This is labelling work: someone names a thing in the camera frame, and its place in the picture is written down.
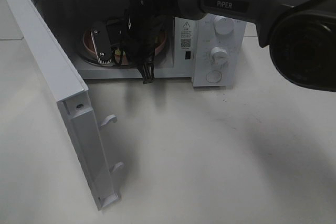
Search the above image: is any white round door button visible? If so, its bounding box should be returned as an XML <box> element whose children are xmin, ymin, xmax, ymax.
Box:
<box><xmin>206</xmin><ymin>70</ymin><xmax>222</xmax><ymax>83</ymax></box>

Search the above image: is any white upper microwave knob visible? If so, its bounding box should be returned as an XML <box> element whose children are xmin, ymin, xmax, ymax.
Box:
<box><xmin>214</xmin><ymin>15</ymin><xmax>235</xmax><ymax>36</ymax></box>

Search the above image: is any white bread sandwich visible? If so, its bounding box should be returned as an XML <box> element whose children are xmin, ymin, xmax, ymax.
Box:
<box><xmin>112</xmin><ymin>47</ymin><xmax>124</xmax><ymax>58</ymax></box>

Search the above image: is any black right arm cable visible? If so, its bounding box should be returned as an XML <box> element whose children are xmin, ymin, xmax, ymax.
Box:
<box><xmin>112</xmin><ymin>0</ymin><xmax>245</xmax><ymax>67</ymax></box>

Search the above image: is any white microwave door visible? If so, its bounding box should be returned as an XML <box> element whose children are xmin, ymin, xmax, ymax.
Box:
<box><xmin>6</xmin><ymin>0</ymin><xmax>124</xmax><ymax>210</ymax></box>

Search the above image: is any white microwave knob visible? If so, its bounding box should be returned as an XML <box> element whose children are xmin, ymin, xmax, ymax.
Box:
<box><xmin>214</xmin><ymin>15</ymin><xmax>235</xmax><ymax>36</ymax></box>
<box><xmin>210</xmin><ymin>47</ymin><xmax>228</xmax><ymax>67</ymax></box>

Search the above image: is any white lower microwave knob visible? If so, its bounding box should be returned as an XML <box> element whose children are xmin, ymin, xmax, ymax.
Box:
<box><xmin>210</xmin><ymin>47</ymin><xmax>228</xmax><ymax>67</ymax></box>

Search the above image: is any white microwave oven body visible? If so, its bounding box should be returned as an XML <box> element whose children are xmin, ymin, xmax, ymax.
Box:
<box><xmin>7</xmin><ymin>0</ymin><xmax>246</xmax><ymax>87</ymax></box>

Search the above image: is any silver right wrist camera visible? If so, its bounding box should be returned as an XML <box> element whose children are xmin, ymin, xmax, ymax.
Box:
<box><xmin>91</xmin><ymin>21</ymin><xmax>112</xmax><ymax>65</ymax></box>

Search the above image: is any pink round plate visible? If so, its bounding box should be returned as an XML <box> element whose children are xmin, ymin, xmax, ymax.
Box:
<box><xmin>82</xmin><ymin>30</ymin><xmax>167</xmax><ymax>64</ymax></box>

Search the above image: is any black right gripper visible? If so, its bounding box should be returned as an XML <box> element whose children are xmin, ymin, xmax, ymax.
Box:
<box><xmin>117</xmin><ymin>14</ymin><xmax>164</xmax><ymax>84</ymax></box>

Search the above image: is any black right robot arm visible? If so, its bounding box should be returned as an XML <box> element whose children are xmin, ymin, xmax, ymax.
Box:
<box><xmin>120</xmin><ymin>0</ymin><xmax>335</xmax><ymax>92</ymax></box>

